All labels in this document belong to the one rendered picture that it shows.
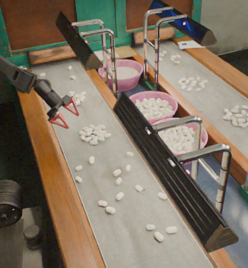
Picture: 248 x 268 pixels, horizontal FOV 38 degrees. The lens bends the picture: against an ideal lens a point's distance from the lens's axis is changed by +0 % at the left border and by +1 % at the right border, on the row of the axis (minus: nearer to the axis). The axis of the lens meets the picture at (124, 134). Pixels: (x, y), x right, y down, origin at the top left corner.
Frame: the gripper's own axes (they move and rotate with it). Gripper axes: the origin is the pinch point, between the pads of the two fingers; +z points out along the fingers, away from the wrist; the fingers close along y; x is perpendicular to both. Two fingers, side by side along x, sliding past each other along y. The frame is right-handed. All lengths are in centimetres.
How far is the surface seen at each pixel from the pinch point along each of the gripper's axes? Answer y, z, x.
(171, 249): 36, 45, 27
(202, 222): 52, 24, 56
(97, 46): -96, -10, -29
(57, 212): 34.5, 16.5, -2.9
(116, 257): 44, 35, 15
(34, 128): -8.2, -4.9, -28.9
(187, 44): -121, 28, 11
